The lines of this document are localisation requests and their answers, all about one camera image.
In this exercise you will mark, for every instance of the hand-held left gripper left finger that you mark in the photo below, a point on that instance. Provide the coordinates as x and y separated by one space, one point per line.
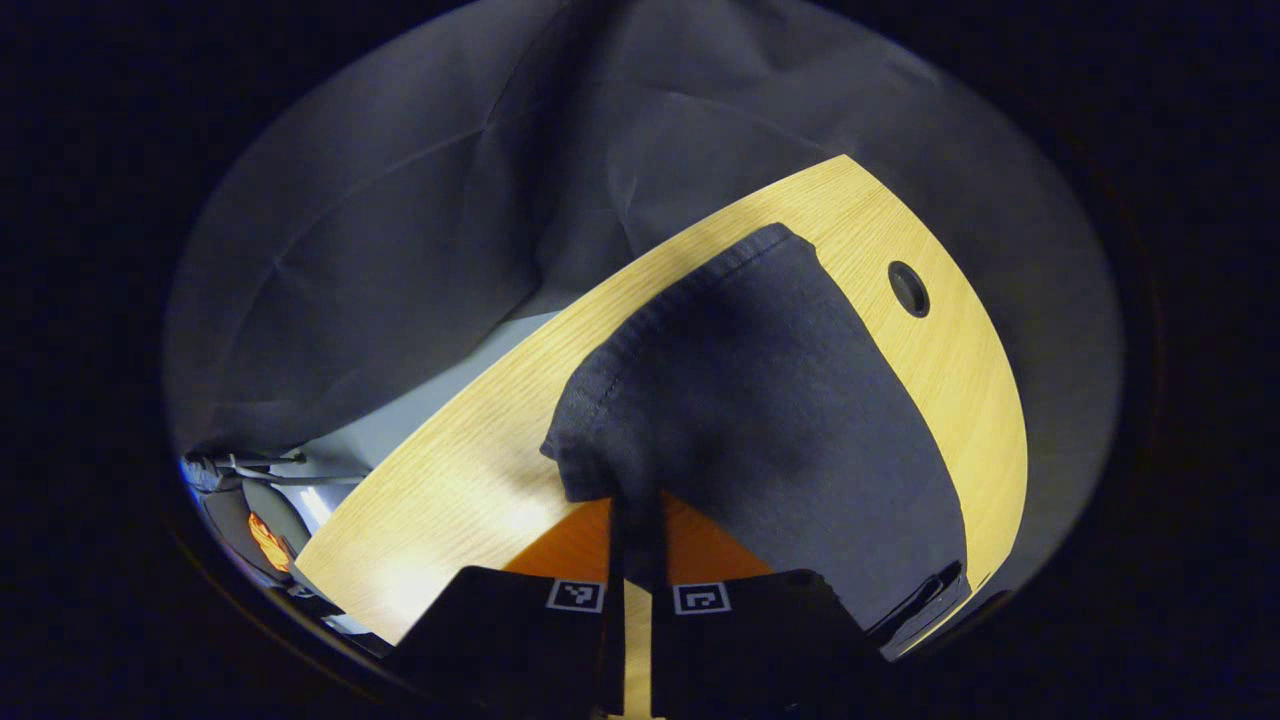
520 650

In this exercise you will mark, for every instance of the dark device with orange light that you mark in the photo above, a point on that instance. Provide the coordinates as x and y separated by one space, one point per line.
268 540

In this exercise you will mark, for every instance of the dark grey jeans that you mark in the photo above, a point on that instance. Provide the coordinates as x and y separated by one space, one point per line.
760 400

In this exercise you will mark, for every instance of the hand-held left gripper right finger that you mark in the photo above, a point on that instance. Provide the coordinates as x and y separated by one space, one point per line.
760 650

